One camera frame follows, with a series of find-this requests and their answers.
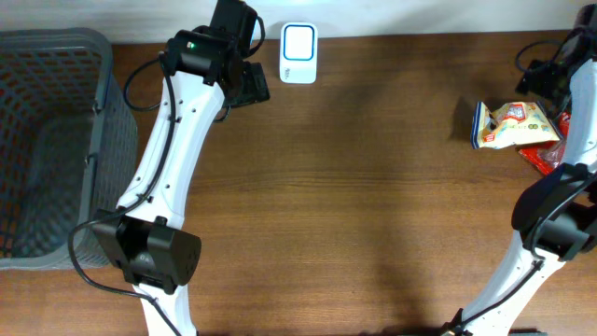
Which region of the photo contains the cream snack bag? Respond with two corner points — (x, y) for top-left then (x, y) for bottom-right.
(470, 102), (561, 149)

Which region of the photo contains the white barcode scanner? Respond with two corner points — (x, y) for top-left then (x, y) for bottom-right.
(279, 22), (318, 84)

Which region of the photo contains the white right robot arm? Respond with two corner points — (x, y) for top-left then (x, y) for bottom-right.
(439, 4), (596, 335)

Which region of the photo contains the grey plastic basket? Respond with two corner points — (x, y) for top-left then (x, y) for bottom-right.
(1, 28), (138, 271)

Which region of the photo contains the red jerky bag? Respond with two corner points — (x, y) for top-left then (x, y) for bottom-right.
(518, 110), (571, 175)

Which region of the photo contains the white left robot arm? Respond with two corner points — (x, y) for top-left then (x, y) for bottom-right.
(86, 1), (269, 335)

